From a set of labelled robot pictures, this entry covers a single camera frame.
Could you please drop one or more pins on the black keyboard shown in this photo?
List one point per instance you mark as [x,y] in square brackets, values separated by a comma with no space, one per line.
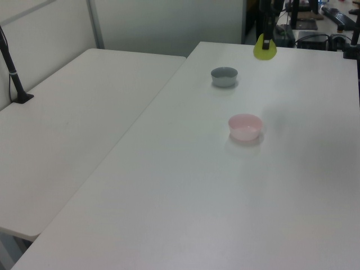
[339,17]

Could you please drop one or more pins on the black device with green stripe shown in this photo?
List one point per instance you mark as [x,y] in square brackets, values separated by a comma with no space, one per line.
[285,36]

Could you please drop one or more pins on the green pear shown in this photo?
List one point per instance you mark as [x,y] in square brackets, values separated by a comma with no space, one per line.
[257,52]

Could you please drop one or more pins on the pink plastic bowl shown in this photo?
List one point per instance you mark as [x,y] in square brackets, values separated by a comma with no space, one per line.
[244,128]

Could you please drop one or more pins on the black equipment box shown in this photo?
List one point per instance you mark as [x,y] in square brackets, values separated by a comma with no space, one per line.
[312,40]

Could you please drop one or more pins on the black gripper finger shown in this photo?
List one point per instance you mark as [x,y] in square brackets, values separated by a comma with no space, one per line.
[266,28]

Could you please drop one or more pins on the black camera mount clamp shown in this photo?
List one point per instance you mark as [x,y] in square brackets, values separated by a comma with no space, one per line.
[350,49]

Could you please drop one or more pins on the white side table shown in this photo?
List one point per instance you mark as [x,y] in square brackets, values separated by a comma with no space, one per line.
[70,118]

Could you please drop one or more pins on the black monitor stand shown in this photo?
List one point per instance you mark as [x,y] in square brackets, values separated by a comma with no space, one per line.
[305,24]

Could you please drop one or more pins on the grey plastic bowl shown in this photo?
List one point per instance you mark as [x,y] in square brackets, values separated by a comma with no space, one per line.
[223,78]

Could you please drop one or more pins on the grey metal partition post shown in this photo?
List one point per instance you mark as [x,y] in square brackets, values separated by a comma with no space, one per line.
[95,25]

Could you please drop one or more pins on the black camera pole with base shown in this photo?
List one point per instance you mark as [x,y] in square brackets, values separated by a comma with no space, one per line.
[14,80]

